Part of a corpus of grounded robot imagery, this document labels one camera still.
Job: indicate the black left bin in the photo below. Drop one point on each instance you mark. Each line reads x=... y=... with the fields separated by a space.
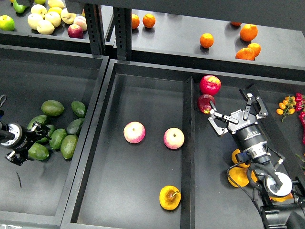
x=36 y=193

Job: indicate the green avocado near arm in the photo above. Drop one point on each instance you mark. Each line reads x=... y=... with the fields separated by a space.
x=74 y=128

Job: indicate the yellow pear under arm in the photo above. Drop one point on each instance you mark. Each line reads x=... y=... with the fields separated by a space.
x=236 y=159

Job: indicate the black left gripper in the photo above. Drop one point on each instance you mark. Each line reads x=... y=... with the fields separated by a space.
x=18 y=139

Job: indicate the orange on shelf middle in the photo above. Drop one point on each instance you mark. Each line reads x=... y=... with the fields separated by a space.
x=206 y=40

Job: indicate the pale yellow pear front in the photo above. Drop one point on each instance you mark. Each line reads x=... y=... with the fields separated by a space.
x=45 y=27

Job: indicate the pale yellow pear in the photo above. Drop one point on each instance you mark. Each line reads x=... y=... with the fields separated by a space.
x=67 y=17
x=54 y=18
x=45 y=27
x=33 y=20

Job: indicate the black bin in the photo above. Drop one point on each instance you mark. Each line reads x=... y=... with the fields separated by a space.
x=36 y=193
x=117 y=184

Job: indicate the orange on shelf front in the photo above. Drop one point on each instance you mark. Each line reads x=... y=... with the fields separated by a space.
x=245 y=54

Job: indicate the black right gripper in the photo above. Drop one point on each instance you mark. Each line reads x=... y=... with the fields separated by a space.
x=244 y=128

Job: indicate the red chili peppers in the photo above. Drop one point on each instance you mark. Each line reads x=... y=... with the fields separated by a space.
x=300 y=106

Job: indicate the black shelf post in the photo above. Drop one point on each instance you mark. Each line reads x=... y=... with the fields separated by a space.
x=93 y=15

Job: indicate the green apple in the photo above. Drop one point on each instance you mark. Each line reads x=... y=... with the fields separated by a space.
x=6 y=23

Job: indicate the dark red shelf apple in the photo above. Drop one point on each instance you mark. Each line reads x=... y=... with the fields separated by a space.
x=75 y=31

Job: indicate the green avocado top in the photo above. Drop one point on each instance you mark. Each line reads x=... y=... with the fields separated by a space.
x=52 y=108

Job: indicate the orange on shelf left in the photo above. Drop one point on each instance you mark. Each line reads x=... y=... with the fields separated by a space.
x=135 y=21

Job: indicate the pink apple left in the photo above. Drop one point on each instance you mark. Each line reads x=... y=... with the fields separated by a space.
x=134 y=132

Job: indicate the pale yellow pear right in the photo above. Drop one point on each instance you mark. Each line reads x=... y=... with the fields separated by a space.
x=67 y=17

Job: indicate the orange on shelf right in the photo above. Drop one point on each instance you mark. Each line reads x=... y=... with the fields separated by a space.
x=255 y=47

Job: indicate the yellow pear in bin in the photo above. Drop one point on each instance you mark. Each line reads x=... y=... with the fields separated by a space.
x=238 y=176

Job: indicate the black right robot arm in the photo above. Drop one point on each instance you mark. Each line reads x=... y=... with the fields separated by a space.
x=268 y=182

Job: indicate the dark avocado far left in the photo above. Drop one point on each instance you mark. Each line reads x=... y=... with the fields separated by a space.
x=47 y=138

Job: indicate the pink apple right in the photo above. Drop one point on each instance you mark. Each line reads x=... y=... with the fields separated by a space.
x=173 y=138

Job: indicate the black centre bin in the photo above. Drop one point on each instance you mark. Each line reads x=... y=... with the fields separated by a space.
x=117 y=184

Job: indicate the pale yellow pear left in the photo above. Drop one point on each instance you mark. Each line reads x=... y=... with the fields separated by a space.
x=33 y=20

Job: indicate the pink peach on shelf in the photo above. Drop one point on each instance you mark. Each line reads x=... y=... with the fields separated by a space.
x=81 y=21

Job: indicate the bright red apple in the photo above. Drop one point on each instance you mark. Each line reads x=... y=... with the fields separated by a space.
x=210 y=85

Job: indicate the pink apple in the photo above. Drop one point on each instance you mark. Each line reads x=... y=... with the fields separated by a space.
x=134 y=132
x=173 y=138

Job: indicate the cherry tomato bunch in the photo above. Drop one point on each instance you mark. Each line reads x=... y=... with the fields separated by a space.
x=286 y=107

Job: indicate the large orange on shelf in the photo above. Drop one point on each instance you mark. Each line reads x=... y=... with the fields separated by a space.
x=248 y=32

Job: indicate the small dark avocado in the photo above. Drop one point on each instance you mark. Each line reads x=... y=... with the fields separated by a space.
x=79 y=108

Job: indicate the pale yellow pear centre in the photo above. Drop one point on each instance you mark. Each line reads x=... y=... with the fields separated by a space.
x=54 y=18

